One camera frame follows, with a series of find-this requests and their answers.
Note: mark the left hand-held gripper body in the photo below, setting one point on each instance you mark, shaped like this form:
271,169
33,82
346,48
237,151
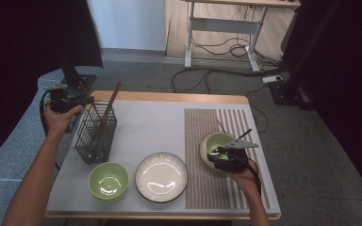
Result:
61,102

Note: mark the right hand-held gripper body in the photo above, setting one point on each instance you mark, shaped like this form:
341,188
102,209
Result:
237,161

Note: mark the person's left hand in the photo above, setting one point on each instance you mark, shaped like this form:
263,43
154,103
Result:
56,124

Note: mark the person's right hand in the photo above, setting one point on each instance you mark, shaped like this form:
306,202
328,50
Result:
248,185

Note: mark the bundle of wooden chopsticks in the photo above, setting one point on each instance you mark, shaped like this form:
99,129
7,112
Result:
113,95

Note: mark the brown striped placemat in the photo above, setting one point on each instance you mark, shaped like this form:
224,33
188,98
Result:
201,188

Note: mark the black curtain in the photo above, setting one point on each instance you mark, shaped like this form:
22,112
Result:
28,37

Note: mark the white power strip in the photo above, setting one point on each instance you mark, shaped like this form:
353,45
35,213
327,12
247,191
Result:
271,79

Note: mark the tall black metal stand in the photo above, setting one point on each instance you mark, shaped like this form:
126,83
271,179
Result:
290,91

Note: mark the black stand with base plate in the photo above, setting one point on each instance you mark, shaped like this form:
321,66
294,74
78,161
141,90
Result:
72,75

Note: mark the white metal desk frame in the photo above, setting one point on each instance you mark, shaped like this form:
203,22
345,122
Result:
223,25

